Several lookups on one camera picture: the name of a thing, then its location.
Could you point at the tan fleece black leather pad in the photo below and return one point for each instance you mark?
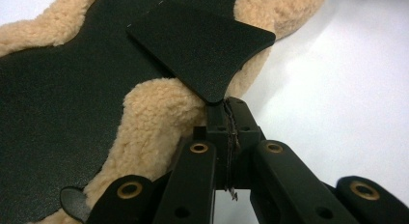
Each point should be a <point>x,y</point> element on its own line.
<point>80,89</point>

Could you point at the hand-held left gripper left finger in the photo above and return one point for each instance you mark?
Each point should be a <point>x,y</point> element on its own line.
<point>220,130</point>

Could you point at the white table mat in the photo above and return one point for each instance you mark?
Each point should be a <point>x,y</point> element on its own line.
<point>337,72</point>

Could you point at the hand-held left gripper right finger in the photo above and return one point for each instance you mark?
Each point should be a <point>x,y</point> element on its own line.
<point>246,130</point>

